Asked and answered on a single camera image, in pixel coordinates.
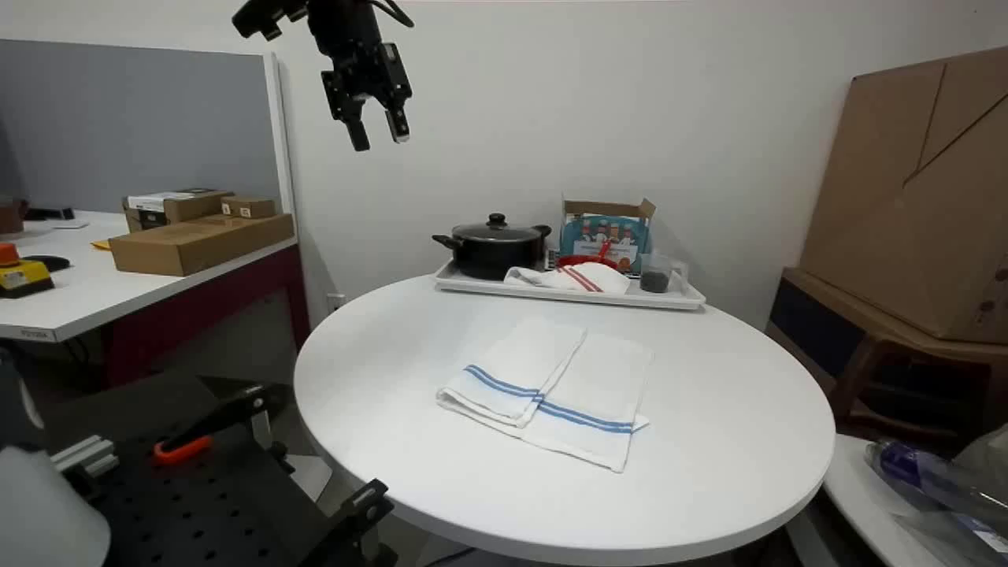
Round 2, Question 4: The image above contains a white towel with red stripes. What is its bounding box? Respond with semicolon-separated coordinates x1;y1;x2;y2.
505;258;635;300

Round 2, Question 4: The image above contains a black metal bracket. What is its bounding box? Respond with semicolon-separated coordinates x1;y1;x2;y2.
310;478;395;567

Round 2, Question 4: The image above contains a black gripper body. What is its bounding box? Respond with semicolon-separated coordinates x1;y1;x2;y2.
322;41;415;122

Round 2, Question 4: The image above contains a white desk with maroon side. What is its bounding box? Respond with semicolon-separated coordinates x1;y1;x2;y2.
0;208;310;389

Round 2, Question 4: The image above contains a small open cardboard box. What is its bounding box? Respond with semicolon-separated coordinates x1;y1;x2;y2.
122;188;235;232

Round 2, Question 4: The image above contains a flat brown cardboard box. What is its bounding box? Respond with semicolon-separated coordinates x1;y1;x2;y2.
106;211;296;278

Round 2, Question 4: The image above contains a blue printed carton box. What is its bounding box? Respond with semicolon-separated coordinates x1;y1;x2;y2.
553;197;657;278

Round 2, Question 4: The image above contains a black pot with lid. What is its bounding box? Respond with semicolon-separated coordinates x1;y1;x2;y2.
431;211;553;285

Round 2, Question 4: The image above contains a white robot base shell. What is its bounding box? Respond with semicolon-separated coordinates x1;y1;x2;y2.
0;357;113;567

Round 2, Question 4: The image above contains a white rectangular tray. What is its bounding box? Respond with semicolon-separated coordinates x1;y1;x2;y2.
431;258;709;316

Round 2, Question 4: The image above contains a grey partition panel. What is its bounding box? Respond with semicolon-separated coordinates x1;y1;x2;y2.
0;39;291;217

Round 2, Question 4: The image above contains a small closed cardboard box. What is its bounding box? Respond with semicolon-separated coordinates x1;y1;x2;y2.
217;197;281;225

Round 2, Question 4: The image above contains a black clamp with orange handle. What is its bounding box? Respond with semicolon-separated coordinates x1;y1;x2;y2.
150;383;291;470

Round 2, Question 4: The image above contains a large brown cardboard box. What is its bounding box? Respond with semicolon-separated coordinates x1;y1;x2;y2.
797;44;1008;347

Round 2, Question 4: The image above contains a black perforated breadboard table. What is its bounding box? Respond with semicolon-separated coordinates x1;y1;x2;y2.
39;373;404;567

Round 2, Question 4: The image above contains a white towel with blue stripes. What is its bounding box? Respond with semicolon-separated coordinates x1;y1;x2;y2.
434;316;654;477

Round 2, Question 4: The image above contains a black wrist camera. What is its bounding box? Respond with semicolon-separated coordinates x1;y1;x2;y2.
228;0;310;44

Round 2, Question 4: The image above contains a yellow and black device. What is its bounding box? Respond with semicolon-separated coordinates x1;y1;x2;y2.
0;258;56;303

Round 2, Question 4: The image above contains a silver aluminium profile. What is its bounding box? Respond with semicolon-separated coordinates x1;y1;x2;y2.
46;436;118;482

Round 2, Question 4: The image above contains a red plastic utensil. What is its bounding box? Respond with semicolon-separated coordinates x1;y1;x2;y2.
583;237;623;269

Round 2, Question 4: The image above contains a clear plastic bag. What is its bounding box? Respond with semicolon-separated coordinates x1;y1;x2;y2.
870;422;1008;567

